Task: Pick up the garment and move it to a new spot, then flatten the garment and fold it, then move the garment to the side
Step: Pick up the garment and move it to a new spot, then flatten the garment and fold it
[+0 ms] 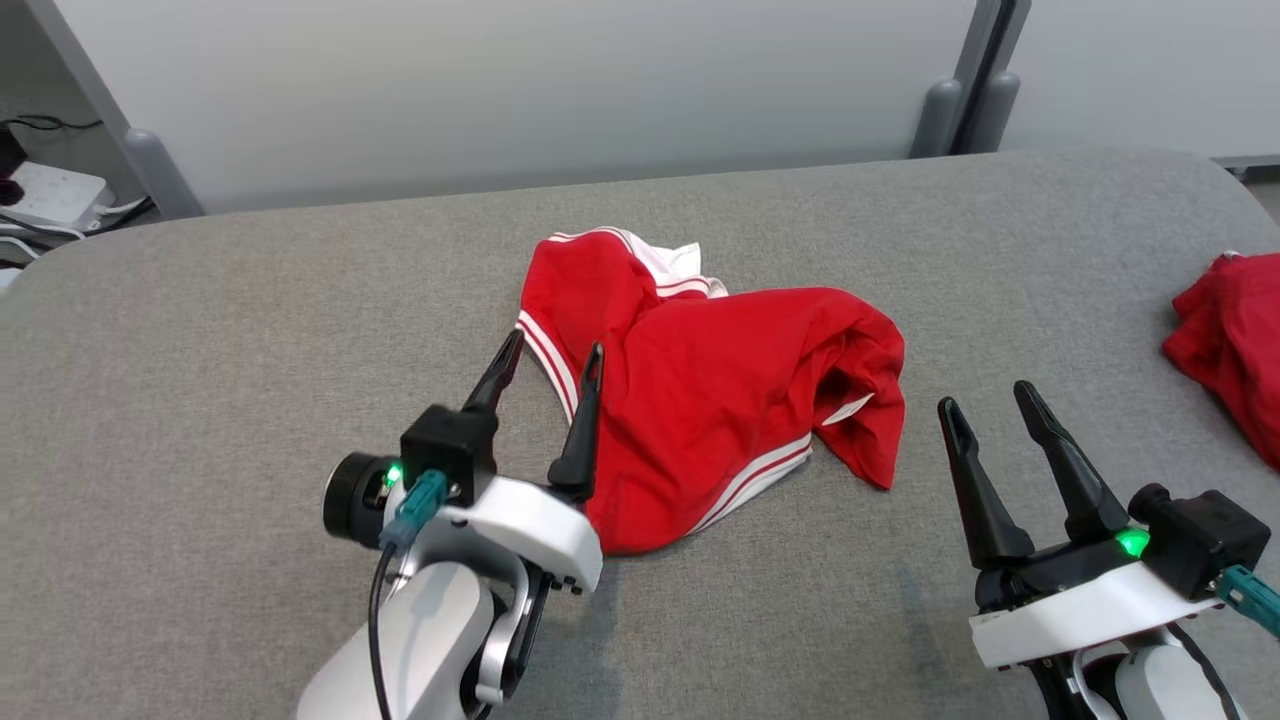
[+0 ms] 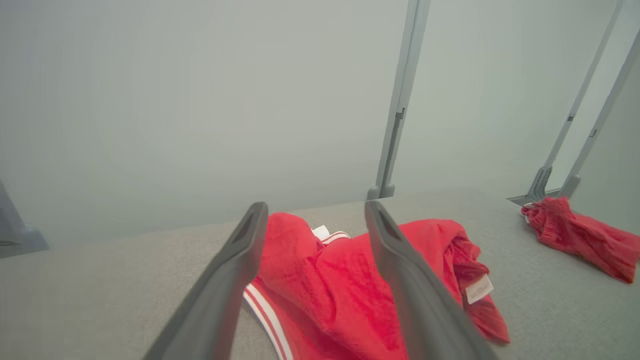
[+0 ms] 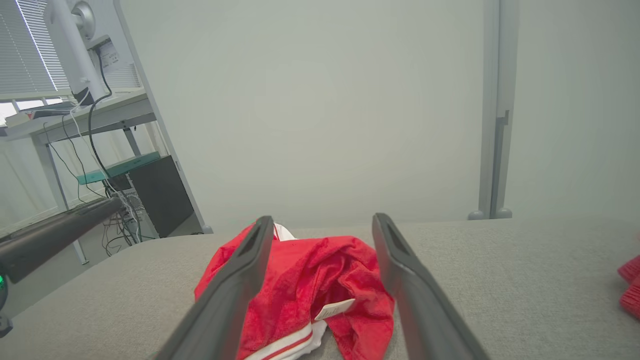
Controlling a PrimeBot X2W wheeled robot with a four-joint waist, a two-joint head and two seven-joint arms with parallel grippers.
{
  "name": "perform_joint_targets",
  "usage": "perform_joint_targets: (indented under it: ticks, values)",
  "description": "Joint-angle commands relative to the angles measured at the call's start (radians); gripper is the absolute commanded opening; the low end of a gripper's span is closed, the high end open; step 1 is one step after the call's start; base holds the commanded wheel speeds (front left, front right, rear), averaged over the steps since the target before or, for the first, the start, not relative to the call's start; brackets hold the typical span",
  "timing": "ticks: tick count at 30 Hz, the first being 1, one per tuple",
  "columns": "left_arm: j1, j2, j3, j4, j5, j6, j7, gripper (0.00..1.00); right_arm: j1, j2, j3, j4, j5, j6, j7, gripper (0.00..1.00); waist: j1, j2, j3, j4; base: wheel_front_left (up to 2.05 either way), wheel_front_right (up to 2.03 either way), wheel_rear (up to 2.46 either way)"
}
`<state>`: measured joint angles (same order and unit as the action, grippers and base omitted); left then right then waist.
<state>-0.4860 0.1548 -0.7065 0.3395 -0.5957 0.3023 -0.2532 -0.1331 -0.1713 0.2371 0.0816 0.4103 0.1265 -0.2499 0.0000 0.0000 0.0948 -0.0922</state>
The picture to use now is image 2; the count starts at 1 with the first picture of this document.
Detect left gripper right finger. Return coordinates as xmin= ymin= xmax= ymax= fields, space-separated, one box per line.
xmin=364 ymin=200 xmax=501 ymax=360

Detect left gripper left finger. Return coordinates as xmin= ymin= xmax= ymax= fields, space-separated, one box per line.
xmin=142 ymin=201 xmax=269 ymax=360

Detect red and white jersey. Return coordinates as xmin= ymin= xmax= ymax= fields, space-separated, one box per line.
xmin=242 ymin=212 xmax=511 ymax=360

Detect red shorts with 23 print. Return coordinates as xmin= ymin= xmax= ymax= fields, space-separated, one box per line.
xmin=520 ymin=196 xmax=640 ymax=284

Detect grey single partition foot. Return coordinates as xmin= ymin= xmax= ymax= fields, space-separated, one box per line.
xmin=0 ymin=180 xmax=51 ymax=258

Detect grey partition post with feet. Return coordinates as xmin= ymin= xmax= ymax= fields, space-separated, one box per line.
xmin=366 ymin=0 xmax=432 ymax=201

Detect slim grey partition post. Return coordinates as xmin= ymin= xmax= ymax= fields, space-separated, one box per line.
xmin=506 ymin=0 xmax=626 ymax=207
xmin=559 ymin=29 xmax=640 ymax=199

